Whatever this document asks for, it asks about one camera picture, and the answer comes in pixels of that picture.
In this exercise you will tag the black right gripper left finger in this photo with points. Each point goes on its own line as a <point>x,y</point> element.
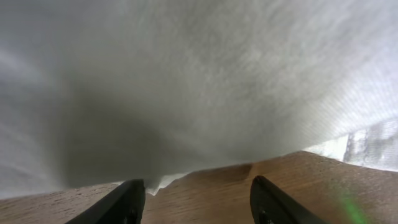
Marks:
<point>123,205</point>

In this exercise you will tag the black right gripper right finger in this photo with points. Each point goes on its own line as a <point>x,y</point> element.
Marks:
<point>271,205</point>

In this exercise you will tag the white robot print t-shirt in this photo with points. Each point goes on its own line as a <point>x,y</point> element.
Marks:
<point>105,91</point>

